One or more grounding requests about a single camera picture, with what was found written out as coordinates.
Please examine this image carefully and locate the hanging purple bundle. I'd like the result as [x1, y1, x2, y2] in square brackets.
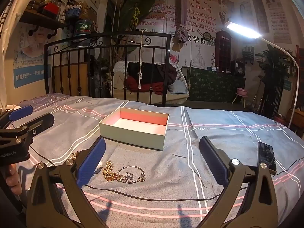
[171, 0, 193, 53]

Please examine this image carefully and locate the black cable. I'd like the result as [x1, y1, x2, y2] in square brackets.
[276, 156, 304, 174]
[30, 145, 249, 201]

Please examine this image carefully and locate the pink stool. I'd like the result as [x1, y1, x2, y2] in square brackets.
[231, 87, 249, 107]

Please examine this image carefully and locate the plaid bed sheet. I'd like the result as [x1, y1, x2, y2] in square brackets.
[15, 93, 304, 228]

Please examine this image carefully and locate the silver bangle bracelet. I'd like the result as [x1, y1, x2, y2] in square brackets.
[116, 165, 146, 184]

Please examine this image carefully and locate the large wall banner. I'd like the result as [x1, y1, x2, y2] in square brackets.
[140, 0, 235, 61]

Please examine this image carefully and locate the red box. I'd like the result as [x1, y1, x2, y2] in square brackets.
[43, 3, 60, 15]

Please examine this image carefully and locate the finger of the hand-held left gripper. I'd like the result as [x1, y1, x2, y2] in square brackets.
[0, 105, 34, 130]
[0, 112, 55, 145]

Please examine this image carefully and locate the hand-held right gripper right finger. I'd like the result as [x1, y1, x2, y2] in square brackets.
[199, 136, 279, 228]

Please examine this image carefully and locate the large leafy plant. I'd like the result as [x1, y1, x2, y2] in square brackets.
[106, 0, 184, 61]

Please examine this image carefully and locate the silver ring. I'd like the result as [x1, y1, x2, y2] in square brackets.
[119, 171, 135, 182]

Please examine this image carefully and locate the cream cushion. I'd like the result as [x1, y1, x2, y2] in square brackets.
[113, 71, 130, 91]

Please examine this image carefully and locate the blue basket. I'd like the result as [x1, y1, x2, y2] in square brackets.
[65, 4, 80, 19]

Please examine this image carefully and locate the red phone booth cabinet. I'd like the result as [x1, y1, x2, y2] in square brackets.
[215, 28, 232, 73]

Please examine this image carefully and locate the wooden board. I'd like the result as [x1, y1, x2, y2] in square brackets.
[52, 61, 89, 96]

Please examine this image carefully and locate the white floor lamp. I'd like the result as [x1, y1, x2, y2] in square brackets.
[224, 21, 300, 129]

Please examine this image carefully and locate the pink-lined cardboard box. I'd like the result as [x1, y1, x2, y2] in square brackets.
[98, 107, 170, 151]

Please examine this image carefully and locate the wall poster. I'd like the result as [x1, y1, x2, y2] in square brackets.
[263, 0, 293, 44]
[13, 22, 52, 89]

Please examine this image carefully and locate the green tin can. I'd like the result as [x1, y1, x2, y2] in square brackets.
[73, 18, 92, 37]

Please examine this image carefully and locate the dark clothes pile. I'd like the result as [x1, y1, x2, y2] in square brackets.
[127, 62, 177, 86]

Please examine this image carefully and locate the small wall rack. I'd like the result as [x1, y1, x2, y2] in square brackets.
[241, 45, 255, 64]

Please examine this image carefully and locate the green floral counter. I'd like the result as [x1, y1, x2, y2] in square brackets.
[187, 67, 245, 103]

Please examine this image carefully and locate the black handheld device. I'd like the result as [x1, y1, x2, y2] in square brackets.
[257, 142, 277, 174]

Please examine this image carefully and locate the light blue pillow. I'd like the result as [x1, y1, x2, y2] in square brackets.
[168, 79, 188, 95]

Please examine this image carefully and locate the black iron bed frame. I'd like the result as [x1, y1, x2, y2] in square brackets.
[44, 31, 172, 107]

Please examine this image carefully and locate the person's left hand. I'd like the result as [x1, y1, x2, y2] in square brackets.
[5, 163, 24, 196]

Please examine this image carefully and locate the white tassel rope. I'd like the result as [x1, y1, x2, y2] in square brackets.
[137, 30, 144, 90]

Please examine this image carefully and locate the dark wall shelf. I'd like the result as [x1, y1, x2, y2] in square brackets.
[18, 9, 70, 40]

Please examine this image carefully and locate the white wicker swing chair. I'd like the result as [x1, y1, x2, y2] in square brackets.
[112, 60, 190, 101]

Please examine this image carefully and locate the red cloth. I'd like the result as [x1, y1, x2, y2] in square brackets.
[125, 77, 170, 95]

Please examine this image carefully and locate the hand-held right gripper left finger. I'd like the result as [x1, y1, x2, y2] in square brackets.
[26, 137, 106, 228]

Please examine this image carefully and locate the potted green plant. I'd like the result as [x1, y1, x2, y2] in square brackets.
[257, 44, 298, 120]

